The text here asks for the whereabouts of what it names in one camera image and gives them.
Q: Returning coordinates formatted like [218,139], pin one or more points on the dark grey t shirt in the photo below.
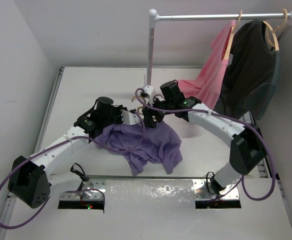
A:
[252,78]

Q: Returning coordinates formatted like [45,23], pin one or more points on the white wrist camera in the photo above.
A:
[129,118]
[149,93]

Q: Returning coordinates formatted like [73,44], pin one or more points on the aluminium table frame rail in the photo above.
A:
[11,199]

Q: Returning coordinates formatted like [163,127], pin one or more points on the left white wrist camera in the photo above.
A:
[129,118]

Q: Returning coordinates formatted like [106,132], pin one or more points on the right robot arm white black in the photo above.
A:
[246,150]

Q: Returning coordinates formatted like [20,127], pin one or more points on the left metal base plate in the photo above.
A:
[95,190]

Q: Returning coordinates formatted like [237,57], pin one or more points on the metal base plate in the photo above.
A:
[95,190]
[230,193]

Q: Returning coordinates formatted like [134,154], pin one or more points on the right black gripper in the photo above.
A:
[149,119]

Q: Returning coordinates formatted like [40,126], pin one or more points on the wooden hanger holding pink shirt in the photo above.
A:
[232,32]

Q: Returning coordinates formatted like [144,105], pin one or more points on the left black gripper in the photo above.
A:
[118,108]

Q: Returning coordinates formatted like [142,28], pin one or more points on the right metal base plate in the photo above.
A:
[230,193]

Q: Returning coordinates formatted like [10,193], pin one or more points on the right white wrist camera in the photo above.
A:
[149,93]

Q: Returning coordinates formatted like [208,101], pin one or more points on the wooden hanger holding dark shirt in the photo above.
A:
[270,33]

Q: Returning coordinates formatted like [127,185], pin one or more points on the pink t shirt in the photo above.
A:
[207,85]

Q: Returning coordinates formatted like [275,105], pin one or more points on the silver clothes rack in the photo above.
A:
[154,17]

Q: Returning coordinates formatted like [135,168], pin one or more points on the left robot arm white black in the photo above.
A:
[33,180]

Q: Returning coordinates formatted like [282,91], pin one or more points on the purple t shirt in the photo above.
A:
[160,145]

